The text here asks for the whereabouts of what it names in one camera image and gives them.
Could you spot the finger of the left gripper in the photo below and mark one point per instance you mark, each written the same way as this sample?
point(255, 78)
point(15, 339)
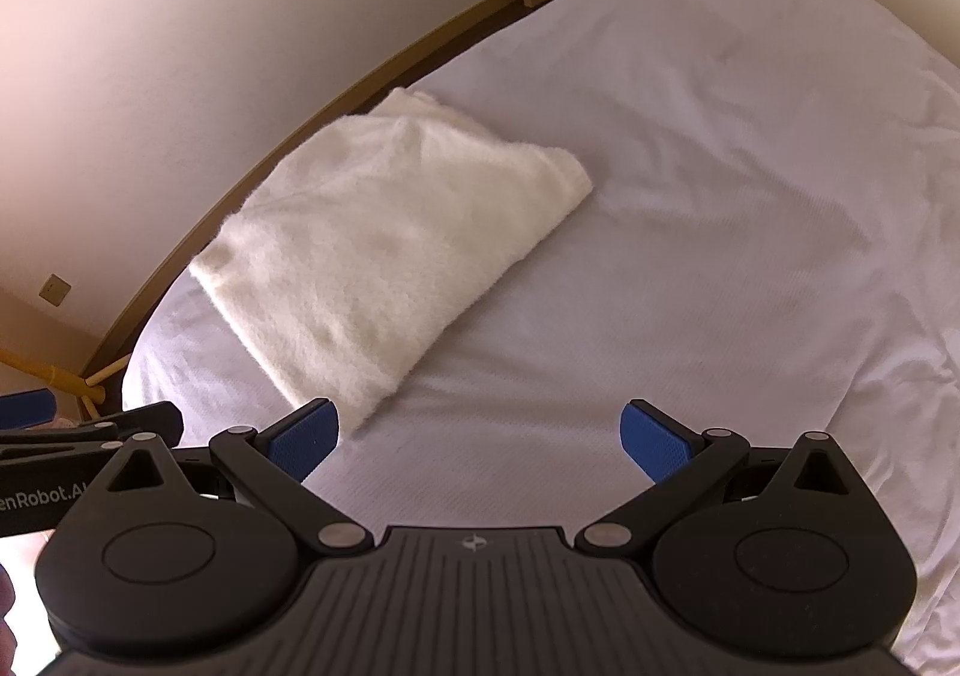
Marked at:
point(27, 409)

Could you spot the white striped knit sweater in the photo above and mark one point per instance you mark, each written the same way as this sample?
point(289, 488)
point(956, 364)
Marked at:
point(346, 264)

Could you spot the low wall socket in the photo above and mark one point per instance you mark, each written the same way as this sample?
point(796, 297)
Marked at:
point(55, 290)

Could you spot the person's left hand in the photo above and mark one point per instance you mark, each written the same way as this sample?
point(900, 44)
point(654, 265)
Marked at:
point(8, 642)

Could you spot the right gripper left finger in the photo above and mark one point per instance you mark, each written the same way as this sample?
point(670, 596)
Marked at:
point(240, 494)

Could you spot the white bed sheet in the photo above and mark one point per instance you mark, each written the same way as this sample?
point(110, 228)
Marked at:
point(770, 245)

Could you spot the yellow wooden stand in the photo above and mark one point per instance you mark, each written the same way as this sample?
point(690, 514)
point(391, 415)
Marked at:
point(89, 390)

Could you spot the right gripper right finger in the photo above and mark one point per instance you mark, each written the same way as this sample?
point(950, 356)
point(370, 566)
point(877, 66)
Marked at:
point(715, 494)

